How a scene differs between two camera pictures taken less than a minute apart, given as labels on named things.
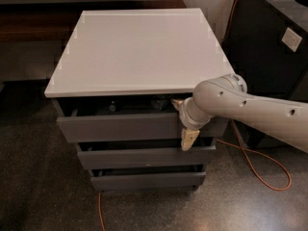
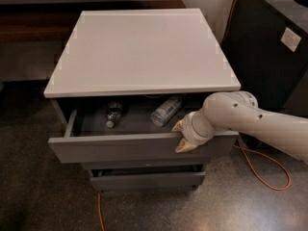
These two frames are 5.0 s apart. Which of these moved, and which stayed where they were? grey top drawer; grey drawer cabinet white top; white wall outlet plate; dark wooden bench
Moved: grey top drawer
Stayed: dark wooden bench; white wall outlet plate; grey drawer cabinet white top
